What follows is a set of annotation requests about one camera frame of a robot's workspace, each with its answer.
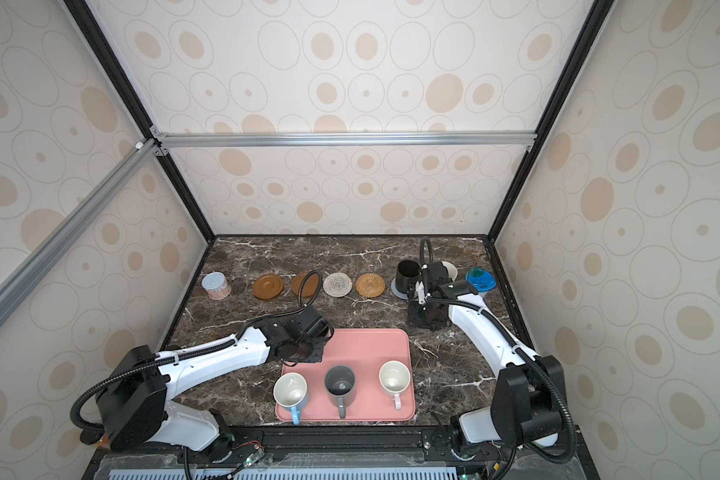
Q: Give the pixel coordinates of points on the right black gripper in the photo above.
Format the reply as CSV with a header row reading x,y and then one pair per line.
x,y
414,320

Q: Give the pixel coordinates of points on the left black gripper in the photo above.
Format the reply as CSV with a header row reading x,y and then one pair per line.
x,y
291,360

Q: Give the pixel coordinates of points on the blue woven round coaster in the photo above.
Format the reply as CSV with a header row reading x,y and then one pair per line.
x,y
399,294

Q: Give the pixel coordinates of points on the brown wooden round coaster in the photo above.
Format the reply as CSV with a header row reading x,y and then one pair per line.
x,y
268,286

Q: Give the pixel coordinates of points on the black mug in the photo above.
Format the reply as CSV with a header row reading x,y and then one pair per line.
x,y
309,351
407,274

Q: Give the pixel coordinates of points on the dark brown round coaster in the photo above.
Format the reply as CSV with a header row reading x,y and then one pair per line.
x,y
306,285

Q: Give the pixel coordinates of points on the rattan woven round coaster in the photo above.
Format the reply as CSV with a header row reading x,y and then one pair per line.
x,y
370,285

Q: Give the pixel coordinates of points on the multicolour woven round coaster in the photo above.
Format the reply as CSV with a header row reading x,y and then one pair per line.
x,y
337,285

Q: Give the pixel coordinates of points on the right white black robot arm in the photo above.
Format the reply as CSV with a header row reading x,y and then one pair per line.
x,y
529,406

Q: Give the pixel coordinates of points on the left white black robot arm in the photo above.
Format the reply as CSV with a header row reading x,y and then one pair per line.
x,y
136,403

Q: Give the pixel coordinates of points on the blue lidded white jar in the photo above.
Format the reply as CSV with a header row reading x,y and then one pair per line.
x,y
482,280

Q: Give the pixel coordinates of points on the grey mug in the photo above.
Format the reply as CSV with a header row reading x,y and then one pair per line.
x,y
340,384

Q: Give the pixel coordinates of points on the pink tray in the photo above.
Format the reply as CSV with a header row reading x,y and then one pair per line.
x,y
364,351

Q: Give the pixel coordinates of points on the grey lidded pink jar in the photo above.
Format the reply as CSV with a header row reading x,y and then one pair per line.
x,y
216,285

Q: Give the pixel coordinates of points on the white mug blue handle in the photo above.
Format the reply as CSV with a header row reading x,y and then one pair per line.
x,y
291,393

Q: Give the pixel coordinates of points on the white mug pink handle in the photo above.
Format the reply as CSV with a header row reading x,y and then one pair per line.
x,y
395,379

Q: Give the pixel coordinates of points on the horizontal aluminium frame bar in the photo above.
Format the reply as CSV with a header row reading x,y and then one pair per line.
x,y
347,139

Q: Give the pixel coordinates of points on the diagonal aluminium frame bar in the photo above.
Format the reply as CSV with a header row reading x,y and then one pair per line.
x,y
17,286

